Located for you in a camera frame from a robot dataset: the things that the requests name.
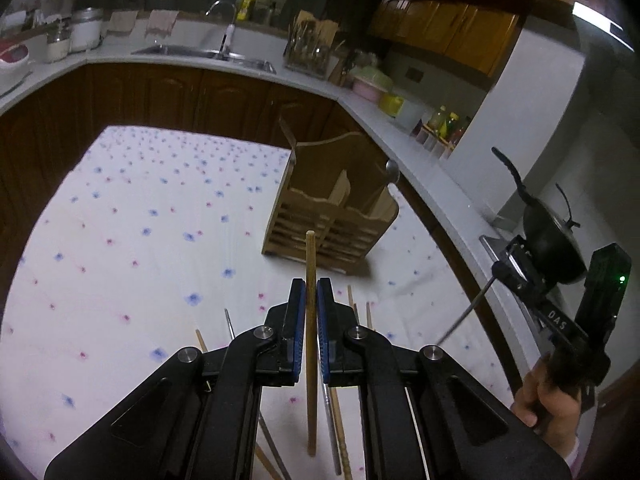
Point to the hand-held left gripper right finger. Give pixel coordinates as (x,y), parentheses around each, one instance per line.
(323,330)

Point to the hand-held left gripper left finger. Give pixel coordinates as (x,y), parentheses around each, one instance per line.
(300,330)

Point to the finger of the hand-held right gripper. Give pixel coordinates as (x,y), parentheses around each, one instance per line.
(510,267)

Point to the wooden utensil holder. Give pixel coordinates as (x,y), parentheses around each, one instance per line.
(320,185)

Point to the dish rack with utensils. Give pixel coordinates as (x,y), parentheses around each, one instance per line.
(312,45)

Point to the person's right hand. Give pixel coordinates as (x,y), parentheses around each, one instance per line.
(547,410)

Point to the black wok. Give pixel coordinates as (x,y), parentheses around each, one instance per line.
(550,240)

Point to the red condiment bottle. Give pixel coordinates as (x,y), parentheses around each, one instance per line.
(462,132)

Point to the spice jar rack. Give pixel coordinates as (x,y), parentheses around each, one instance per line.
(432,144)

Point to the metal spoon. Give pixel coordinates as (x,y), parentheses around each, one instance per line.
(392,171)

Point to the green-capped condiment bottle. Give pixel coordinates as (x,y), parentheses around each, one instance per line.
(452,126)

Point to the clear condiment bottle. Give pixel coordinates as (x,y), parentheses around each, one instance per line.
(437,121)

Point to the white plastic container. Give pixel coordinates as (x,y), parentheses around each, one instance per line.
(412,115)

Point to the pink container with green lid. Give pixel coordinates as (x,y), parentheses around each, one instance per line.
(371,85)

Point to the range hood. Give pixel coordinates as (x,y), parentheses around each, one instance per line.
(597,22)

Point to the wooden base cabinets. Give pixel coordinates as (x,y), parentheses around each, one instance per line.
(150,95)

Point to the steel kitchen sink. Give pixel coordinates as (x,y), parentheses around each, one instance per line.
(200,52)

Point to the chrome faucet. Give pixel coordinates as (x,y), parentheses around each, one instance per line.
(229,30)

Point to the yellow dish soap bottle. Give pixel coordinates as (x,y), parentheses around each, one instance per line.
(247,5)

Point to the beige dishcloth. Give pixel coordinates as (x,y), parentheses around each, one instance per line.
(161,24)
(122,22)

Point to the white canister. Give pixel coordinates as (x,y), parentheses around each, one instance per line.
(86,32)

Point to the glass jar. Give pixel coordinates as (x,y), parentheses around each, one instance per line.
(58,46)

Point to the white and red rice cooker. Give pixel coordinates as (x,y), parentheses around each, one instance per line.
(12,54)

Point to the wall outlet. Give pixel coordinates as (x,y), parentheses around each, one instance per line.
(413,75)

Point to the wooden wall cabinets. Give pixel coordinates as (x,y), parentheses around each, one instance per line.
(450,20)

